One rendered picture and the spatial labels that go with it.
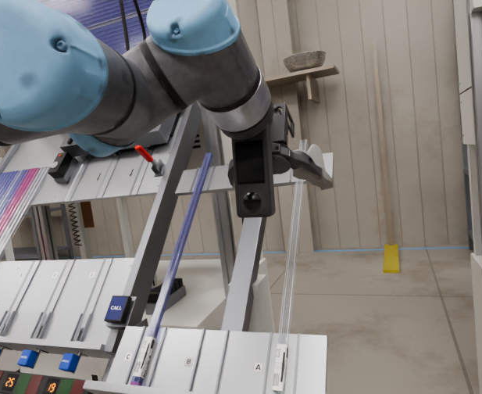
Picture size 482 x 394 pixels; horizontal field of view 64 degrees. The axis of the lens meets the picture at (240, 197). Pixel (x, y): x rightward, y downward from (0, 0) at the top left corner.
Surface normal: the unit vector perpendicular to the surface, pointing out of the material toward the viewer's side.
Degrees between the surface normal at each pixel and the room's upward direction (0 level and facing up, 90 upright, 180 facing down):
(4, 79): 90
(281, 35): 90
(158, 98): 127
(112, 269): 47
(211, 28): 123
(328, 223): 90
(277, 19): 90
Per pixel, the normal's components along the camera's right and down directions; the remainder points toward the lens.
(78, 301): -0.34, -0.58
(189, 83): 0.30, 0.65
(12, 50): -0.07, 0.11
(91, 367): -0.35, 0.14
